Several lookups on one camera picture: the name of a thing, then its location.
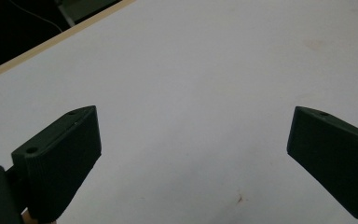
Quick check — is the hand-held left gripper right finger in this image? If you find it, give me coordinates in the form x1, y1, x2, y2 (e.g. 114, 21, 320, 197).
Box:
286, 105, 358, 220

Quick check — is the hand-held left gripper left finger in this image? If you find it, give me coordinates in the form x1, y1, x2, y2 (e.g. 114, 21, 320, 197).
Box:
10, 105, 103, 224

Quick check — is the grey metal stand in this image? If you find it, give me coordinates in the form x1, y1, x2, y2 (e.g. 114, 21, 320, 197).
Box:
54, 0, 123, 28

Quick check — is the thin white cable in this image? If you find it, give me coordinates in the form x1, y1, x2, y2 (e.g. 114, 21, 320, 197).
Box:
8, 0, 63, 34

